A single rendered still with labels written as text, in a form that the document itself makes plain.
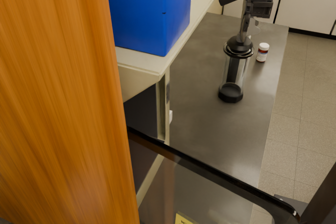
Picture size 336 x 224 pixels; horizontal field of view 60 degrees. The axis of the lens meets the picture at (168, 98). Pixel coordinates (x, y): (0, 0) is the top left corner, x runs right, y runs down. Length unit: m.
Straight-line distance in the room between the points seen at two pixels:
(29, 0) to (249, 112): 0.98
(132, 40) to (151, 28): 0.04
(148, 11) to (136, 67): 0.07
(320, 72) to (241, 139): 2.26
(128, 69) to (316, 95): 2.64
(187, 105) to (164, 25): 0.81
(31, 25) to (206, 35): 1.34
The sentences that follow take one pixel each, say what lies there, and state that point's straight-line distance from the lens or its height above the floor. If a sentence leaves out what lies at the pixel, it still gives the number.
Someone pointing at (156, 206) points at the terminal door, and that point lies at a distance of 0.59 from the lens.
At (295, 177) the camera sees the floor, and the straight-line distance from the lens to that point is 2.23.
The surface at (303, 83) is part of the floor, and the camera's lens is 3.02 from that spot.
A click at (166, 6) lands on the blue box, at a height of 1.58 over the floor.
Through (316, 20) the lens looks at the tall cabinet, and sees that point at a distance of 3.71.
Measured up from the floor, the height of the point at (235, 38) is 1.19.
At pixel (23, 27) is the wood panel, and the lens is 0.31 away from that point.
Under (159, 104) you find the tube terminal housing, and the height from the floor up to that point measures 1.14.
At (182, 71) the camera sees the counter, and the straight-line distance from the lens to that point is 1.32.
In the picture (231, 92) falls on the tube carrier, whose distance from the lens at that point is 1.14.
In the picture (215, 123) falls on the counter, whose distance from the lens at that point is 1.09.
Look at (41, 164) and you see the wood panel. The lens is 0.51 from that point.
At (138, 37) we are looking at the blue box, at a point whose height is 1.53.
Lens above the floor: 1.72
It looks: 42 degrees down
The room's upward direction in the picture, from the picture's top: straight up
